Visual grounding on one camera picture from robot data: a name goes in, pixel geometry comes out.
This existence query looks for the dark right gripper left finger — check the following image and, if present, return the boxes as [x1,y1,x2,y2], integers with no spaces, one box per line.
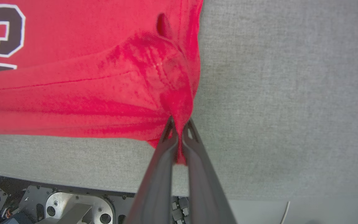
[124,116,180,224]

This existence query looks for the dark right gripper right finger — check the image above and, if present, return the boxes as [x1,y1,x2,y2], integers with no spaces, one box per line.
[180,118,238,224]

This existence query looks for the red Bulls jersey white sleeves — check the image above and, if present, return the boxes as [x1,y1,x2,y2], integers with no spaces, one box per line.
[0,0,204,166]

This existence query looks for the grey fabric sofa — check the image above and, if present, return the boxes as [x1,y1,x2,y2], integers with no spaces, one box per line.
[0,0,358,201]

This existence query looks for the thin white cable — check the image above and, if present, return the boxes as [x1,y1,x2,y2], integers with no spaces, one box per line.
[280,201,291,224]

